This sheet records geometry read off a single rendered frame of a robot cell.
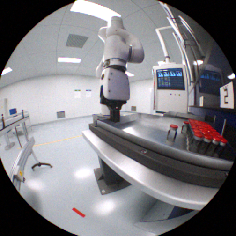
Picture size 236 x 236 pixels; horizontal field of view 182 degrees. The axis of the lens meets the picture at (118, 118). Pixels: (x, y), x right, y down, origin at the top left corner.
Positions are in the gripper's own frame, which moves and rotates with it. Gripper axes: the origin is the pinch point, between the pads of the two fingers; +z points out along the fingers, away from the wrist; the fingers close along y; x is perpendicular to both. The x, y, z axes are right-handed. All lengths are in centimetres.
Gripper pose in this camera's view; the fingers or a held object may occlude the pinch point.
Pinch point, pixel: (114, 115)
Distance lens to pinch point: 25.2
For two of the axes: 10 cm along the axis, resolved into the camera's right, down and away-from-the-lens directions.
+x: -6.7, -1.5, 7.3
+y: 7.4, -1.4, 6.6
